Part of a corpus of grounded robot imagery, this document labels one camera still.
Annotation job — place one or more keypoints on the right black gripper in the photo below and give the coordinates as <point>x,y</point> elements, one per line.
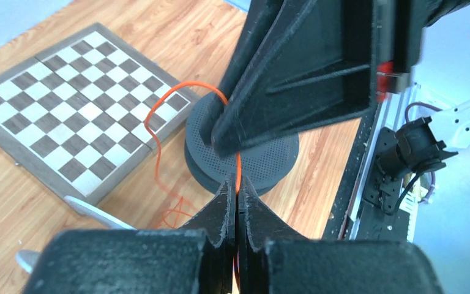
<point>338,59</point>

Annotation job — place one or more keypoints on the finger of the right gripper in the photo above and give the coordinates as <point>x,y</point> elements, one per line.
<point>259,44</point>

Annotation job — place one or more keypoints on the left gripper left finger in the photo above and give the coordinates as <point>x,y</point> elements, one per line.
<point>195,258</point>

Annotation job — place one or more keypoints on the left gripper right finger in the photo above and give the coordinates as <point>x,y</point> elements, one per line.
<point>274,258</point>

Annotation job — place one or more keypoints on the black cable spool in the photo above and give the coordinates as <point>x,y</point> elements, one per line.
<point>264,165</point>

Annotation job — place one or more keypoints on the wooden chessboard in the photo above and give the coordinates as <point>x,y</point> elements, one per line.
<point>82,114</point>

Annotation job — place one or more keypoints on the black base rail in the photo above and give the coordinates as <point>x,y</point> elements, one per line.
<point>357,211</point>

